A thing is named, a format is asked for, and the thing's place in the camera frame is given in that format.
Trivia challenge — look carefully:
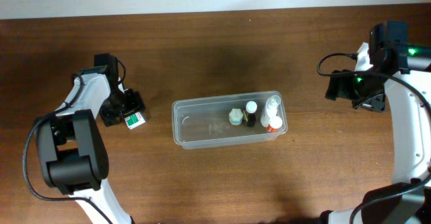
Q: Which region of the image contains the white green sachet packet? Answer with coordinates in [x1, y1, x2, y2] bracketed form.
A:
[125, 112, 146, 130]

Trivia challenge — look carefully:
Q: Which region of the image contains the white spray bottle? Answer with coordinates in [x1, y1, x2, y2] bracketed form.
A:
[261, 95, 281, 128]

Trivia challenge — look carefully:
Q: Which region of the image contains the orange tube white cap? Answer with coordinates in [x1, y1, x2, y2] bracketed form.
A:
[267, 116, 283, 133]

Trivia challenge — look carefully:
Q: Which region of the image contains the dark bottle white cap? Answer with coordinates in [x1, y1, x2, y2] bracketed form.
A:
[243, 101, 257, 127]

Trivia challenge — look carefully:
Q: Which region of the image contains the small gold lid jar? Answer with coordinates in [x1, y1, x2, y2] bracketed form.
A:
[228, 108, 244, 126]

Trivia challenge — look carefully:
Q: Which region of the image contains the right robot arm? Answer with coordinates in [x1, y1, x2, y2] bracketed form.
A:
[317, 21, 430, 223]

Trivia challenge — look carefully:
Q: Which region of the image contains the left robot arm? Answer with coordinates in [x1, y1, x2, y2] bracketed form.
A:
[27, 53, 145, 223]

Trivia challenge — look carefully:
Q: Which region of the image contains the clear plastic container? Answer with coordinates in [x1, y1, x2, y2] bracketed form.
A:
[172, 91, 288, 149]

